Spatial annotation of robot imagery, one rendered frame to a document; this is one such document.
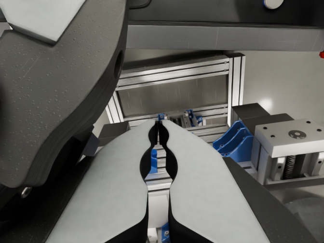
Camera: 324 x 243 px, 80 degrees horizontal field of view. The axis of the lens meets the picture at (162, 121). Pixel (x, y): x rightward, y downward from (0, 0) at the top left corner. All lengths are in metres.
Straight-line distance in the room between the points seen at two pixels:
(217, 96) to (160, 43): 0.93
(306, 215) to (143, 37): 0.49
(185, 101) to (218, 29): 0.88
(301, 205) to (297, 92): 1.29
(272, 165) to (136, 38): 0.42
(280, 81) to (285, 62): 0.13
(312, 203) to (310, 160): 0.10
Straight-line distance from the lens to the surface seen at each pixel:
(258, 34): 0.42
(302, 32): 0.46
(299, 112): 1.86
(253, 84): 1.57
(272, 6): 0.54
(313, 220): 0.55
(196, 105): 1.26
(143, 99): 1.22
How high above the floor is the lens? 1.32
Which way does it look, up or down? 60 degrees down
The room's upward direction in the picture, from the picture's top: 177 degrees clockwise
